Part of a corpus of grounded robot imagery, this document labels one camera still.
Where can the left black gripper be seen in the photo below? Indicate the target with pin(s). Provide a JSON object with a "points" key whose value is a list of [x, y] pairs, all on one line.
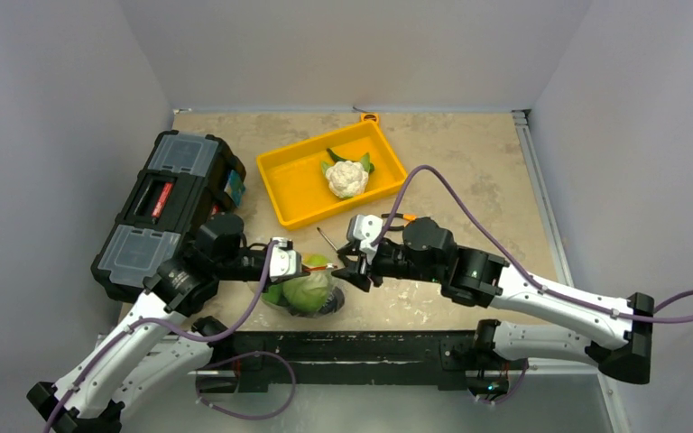
{"points": [[265, 247]]}

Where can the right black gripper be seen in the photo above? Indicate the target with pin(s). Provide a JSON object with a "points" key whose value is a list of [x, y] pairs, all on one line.
{"points": [[360, 267]]}

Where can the purple toy eggplant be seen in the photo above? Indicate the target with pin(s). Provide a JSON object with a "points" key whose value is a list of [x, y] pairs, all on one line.
{"points": [[334, 302]]}

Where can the clear orange zip bag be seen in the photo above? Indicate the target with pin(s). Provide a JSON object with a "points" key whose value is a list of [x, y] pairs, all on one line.
{"points": [[295, 313]]}

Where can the green toy cabbage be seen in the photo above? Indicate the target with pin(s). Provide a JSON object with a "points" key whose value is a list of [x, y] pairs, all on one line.
{"points": [[308, 294]]}

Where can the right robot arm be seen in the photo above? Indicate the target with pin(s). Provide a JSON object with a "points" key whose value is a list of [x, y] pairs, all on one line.
{"points": [[578, 326]]}

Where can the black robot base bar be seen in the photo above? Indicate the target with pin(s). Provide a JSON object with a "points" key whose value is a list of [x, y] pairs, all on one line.
{"points": [[459, 360]]}

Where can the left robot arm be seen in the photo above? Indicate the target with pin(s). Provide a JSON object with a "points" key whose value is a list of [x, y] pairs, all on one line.
{"points": [[149, 344]]}

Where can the yellow black screwdriver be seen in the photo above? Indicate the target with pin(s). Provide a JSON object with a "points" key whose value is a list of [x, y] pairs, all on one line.
{"points": [[327, 239]]}

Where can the black plastic toolbox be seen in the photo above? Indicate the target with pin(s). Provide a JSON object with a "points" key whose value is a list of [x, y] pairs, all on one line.
{"points": [[179, 188]]}

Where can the orange black pliers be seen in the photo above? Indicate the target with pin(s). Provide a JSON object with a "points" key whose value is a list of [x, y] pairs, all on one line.
{"points": [[406, 218]]}

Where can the white toy cauliflower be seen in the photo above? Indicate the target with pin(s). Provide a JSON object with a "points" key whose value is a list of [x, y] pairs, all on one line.
{"points": [[347, 179]]}

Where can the yellow plastic bin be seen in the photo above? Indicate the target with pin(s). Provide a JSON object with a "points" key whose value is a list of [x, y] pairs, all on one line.
{"points": [[294, 179]]}

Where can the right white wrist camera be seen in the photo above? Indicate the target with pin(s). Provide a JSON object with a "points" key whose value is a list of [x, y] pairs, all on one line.
{"points": [[363, 230]]}

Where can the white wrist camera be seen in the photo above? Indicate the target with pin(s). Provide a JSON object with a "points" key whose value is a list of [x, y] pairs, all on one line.
{"points": [[363, 230], [285, 262]]}

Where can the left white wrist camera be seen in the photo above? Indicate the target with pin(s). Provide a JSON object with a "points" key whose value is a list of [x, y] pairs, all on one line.
{"points": [[285, 262]]}

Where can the aluminium frame rail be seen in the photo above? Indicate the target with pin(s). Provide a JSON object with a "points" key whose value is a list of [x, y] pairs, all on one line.
{"points": [[489, 160]]}

